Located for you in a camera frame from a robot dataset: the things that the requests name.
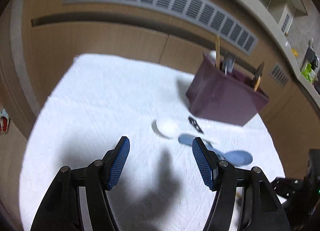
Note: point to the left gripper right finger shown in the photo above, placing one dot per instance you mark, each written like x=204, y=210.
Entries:
x=205, y=162

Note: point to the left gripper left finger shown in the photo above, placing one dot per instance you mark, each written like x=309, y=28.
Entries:
x=114, y=162

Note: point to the blue plastic spoon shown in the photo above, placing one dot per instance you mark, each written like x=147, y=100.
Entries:
x=236, y=157

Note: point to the shovel-shaped metal spoon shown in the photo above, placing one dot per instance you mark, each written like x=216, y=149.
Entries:
x=194, y=123

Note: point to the white ceramic spoon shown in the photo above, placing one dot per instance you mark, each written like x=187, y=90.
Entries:
x=166, y=128

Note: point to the wooden spoon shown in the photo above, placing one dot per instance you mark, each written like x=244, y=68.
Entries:
x=256, y=83

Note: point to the wooden chopstick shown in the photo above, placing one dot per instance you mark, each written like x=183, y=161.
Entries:
x=217, y=46

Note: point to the white textured table mat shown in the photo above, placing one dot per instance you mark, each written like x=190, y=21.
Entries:
x=100, y=99

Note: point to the purple utensil caddy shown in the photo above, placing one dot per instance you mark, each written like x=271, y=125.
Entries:
x=224, y=98

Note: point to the grey metal spoon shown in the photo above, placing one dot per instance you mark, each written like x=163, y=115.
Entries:
x=228, y=64

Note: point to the small grey vent grille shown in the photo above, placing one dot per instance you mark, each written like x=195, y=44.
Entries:
x=279, y=75

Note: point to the green packet on counter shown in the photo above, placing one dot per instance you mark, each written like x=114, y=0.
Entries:
x=308, y=73

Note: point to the yellow small object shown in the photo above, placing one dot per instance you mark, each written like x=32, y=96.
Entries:
x=295, y=53

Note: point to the black object on counter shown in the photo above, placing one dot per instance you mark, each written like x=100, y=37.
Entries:
x=311, y=56

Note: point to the long grey vent grille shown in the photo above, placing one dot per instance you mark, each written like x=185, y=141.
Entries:
x=202, y=13

